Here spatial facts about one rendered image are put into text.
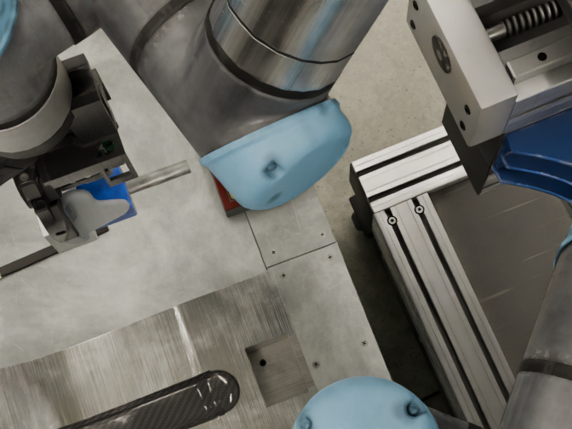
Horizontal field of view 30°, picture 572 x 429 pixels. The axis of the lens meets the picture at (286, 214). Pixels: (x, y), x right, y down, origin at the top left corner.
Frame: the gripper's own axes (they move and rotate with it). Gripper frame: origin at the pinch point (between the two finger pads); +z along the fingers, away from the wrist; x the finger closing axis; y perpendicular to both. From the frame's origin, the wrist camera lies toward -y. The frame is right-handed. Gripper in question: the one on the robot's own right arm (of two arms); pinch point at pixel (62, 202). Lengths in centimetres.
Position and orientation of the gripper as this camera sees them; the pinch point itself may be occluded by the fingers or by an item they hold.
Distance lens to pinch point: 90.3
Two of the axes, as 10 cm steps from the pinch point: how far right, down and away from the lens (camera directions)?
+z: 0.5, 2.8, 9.6
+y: 9.4, -3.5, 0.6
